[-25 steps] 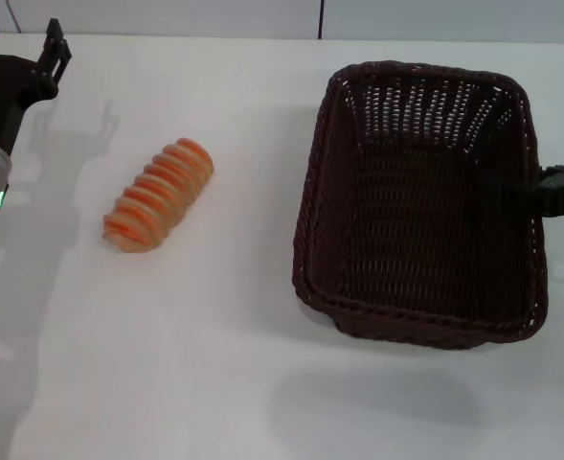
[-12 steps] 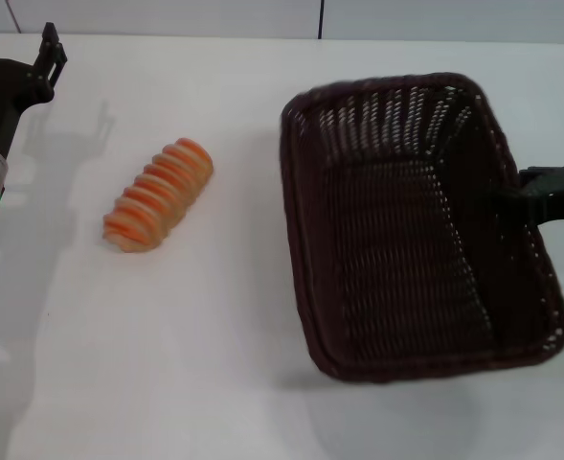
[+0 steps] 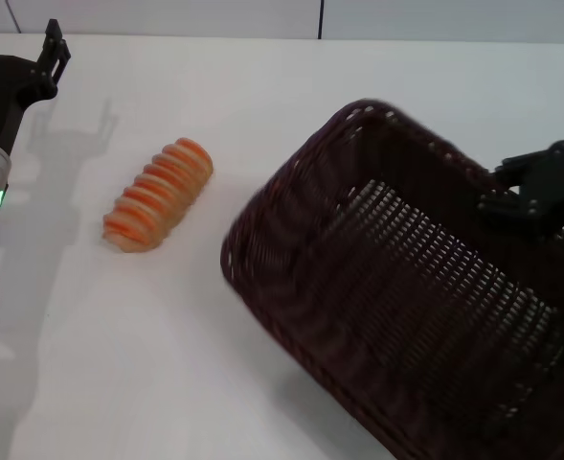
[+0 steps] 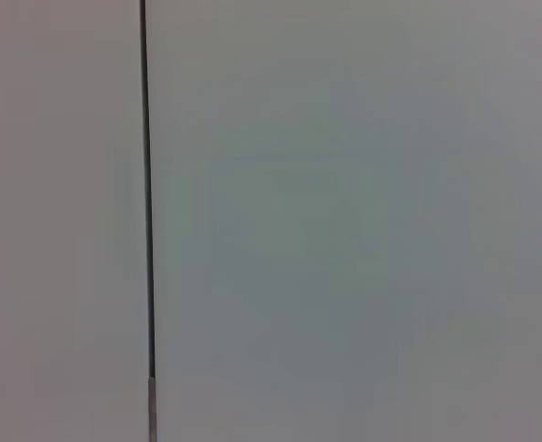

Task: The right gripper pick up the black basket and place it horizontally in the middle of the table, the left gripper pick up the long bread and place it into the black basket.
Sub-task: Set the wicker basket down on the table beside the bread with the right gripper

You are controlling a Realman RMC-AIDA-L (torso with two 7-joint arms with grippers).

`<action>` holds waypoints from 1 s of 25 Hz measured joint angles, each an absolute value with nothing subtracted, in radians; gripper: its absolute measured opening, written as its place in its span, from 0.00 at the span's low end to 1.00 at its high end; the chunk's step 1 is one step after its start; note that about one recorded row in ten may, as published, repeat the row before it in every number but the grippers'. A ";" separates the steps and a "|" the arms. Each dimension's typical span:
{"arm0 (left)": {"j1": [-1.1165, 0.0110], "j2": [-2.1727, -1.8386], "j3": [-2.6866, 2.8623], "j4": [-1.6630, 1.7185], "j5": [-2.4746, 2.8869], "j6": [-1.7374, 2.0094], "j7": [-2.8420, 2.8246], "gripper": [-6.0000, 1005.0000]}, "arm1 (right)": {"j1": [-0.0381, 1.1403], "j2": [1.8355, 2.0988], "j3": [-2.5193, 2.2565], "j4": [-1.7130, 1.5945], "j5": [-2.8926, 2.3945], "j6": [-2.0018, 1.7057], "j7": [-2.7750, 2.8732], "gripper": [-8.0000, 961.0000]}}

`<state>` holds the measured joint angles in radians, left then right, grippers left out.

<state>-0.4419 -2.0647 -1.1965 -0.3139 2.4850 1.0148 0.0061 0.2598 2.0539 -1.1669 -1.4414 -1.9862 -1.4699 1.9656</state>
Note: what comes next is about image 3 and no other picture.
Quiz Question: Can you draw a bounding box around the ridged orange striped bread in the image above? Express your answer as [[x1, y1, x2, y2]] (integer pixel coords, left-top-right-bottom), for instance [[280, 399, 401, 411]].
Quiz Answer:
[[102, 137, 214, 254]]

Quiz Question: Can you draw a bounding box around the dark brown woven basket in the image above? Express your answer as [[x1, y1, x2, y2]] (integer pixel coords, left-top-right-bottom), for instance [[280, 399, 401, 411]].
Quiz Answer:
[[218, 99, 564, 460]]

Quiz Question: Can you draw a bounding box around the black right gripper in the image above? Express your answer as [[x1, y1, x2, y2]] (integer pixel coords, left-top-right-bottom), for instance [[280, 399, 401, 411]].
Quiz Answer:
[[476, 139, 564, 242]]

